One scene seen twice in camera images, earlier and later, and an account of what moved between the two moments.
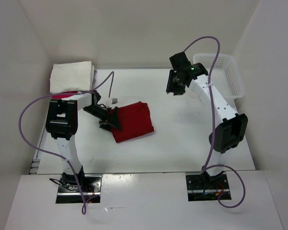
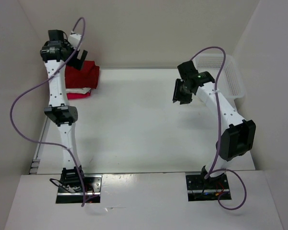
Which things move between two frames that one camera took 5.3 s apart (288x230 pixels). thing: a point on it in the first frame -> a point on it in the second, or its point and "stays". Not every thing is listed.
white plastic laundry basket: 225,71 stays
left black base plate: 69,191 stays
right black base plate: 202,187 stays
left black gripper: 114,121 -> 76,63
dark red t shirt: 135,120 -> 87,77
